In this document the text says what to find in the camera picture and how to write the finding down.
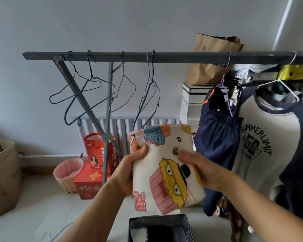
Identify person's left hand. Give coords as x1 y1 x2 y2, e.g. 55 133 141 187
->
108 144 149 197

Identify person's right hand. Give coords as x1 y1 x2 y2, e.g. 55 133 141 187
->
177 151 229 192

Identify cartoon print cloth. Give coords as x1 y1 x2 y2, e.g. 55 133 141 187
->
129 124 207 216

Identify person's left forearm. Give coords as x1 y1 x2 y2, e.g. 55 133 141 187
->
55 179 132 242

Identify person's right forearm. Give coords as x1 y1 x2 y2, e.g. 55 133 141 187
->
220 173 303 242

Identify navy shorts with orange stripe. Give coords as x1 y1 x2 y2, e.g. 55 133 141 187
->
193 86 243 217

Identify plain white box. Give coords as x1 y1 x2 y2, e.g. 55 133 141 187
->
180 98 205 119

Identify red gift bag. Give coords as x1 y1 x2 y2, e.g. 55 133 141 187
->
84 133 119 174

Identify red gift box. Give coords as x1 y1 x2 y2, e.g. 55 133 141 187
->
74 162 111 200

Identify white box with black stripe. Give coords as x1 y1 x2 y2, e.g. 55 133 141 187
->
182 83 217 104

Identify brown patterned garment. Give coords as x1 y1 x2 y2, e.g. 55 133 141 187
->
216 193 246 242

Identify dark fabric storage box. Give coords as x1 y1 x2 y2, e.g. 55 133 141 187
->
128 214 194 242

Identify pink waste basket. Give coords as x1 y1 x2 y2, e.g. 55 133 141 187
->
53 158 84 194

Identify white and navy raglan sweatshirt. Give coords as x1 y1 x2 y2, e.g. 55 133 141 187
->
231 84 303 225

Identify grey metal clothes rack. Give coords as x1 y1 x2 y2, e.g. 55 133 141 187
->
22 49 303 186

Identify white flat box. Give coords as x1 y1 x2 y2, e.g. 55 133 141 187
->
230 64 279 81

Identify brown paper bag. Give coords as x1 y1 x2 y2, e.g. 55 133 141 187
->
187 33 244 86

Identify yellow box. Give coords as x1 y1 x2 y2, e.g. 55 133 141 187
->
278 64 303 81

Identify white pipe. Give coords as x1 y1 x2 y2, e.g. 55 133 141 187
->
272 0 297 51

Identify white wall radiator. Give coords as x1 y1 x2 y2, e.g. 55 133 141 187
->
71 116 182 157

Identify grey wire hanger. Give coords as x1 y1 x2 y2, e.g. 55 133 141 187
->
110 51 136 113
139 52 157 117

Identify purple wire hanger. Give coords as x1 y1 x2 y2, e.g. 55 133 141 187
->
215 50 234 118

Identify dark blue wire hanger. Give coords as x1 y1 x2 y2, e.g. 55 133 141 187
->
49 51 102 104
65 50 116 126

